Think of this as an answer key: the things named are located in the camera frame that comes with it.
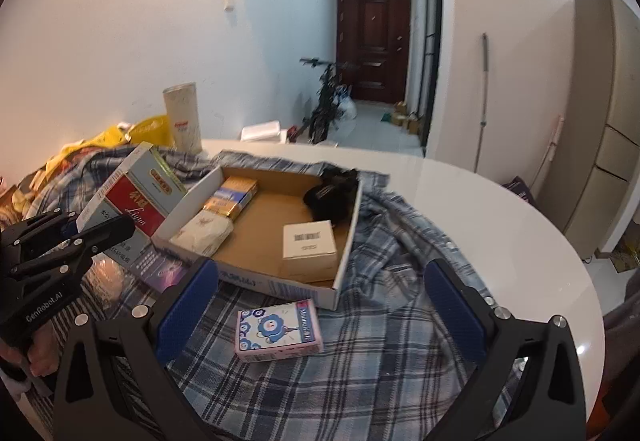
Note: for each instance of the beige tall cabinet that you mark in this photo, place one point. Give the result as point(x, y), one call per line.
point(600, 121)

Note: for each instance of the dark red door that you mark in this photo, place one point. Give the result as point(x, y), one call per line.
point(372, 36)

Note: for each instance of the white tissue pack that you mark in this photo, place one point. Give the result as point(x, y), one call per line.
point(202, 231)

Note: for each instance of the blue plaid cloth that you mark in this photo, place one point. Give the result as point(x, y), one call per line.
point(380, 271)

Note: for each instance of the white plastic bag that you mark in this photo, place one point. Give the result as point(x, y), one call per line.
point(347, 106)

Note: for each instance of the clear wrapped snack packet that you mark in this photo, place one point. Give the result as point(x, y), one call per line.
point(107, 278)

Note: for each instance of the pink tissue pack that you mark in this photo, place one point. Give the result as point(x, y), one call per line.
point(277, 331)

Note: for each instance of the cardboard boxes on floor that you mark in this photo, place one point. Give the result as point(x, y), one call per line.
point(407, 118)

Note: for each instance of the small white box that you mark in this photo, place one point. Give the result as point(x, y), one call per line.
point(310, 251)

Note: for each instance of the red and white cigarette carton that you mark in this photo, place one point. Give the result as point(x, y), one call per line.
point(140, 201)

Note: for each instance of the gold and blue cigarette carton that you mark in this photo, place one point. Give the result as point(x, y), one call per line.
point(232, 196)

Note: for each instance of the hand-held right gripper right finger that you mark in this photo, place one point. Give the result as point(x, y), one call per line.
point(455, 311)

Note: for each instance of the white foam box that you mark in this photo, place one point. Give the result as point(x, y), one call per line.
point(262, 131)

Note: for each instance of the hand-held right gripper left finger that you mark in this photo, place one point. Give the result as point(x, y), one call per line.
point(185, 311)

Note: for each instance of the cardboard box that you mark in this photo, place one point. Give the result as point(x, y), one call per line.
point(260, 231)

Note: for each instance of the person's left hand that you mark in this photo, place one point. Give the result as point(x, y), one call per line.
point(45, 351)

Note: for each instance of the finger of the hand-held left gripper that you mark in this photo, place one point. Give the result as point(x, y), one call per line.
point(35, 233)
point(85, 246)

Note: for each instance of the dark bag on floor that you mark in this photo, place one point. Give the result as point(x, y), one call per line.
point(520, 191)

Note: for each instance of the beige cardboard tube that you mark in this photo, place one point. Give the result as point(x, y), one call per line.
point(182, 116)

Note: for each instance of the yellow plastic bag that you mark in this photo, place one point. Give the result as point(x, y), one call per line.
point(150, 131)

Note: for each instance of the purple cigarette carton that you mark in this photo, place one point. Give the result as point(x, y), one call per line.
point(155, 266)

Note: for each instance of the white light switch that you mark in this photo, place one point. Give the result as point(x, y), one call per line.
point(229, 2)

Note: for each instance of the black fabric pouch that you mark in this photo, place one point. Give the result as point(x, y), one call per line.
point(327, 196)

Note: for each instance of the black bicycle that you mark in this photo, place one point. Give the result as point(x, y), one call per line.
point(325, 96)

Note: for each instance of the grey mop pole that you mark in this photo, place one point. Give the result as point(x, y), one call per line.
point(482, 96)

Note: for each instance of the black framed glass door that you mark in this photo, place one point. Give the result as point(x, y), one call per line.
point(431, 46)

